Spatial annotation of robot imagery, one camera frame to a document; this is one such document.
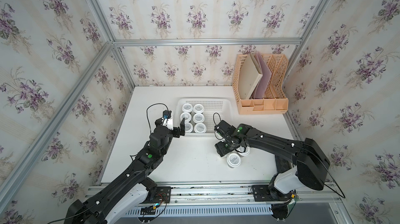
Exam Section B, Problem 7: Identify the yogurt cup back row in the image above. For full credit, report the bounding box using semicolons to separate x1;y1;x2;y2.
181;103;193;113
184;122;193;133
237;147;251;157
194;123;207;133

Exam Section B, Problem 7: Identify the yogurt cup row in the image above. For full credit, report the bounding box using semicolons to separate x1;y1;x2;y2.
194;123;207;133
237;147;251;157
192;113;205;124
181;103;193;113
227;153;241;168
193;104;205;114
180;112;192;123
184;122;193;133

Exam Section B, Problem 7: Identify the yogurt cup front row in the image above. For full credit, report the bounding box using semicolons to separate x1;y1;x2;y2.
227;153;241;168
180;112;192;123
193;104;205;114
192;113;205;124

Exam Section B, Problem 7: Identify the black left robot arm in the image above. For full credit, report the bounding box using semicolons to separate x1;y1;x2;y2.
64;120;185;224

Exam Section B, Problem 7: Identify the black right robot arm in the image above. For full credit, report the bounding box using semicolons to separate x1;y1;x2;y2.
214;121;330;199

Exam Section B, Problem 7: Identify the white perforated plastic basket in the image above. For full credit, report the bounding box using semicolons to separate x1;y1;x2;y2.
173;98;232;137

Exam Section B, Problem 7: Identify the purple folder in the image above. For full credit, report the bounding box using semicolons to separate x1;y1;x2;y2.
252;51;272;99

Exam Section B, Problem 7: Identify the peach plastic file organizer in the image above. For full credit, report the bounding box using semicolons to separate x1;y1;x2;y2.
232;54;289;115

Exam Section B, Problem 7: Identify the beige folder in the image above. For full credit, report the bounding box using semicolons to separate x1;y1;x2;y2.
238;54;263;100

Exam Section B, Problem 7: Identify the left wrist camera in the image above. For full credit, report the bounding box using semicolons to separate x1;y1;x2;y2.
161;110;174;130

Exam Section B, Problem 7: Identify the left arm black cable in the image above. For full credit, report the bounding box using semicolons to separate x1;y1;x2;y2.
146;103;169;134

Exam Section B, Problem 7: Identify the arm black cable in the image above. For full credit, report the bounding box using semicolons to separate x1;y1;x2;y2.
312;152;346;199
146;103;169;134

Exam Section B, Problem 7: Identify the aluminium mounting rail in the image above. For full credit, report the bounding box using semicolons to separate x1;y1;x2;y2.
82;181;342;208

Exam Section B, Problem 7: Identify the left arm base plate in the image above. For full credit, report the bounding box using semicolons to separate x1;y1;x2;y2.
142;187;172;204

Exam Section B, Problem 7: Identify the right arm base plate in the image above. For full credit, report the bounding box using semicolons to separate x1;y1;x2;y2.
250;184;296;202

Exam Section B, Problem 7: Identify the small circuit board with wires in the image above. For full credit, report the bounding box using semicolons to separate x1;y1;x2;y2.
140;206;157;216

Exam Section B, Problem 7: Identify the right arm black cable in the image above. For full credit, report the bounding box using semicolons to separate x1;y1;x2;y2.
312;152;346;199

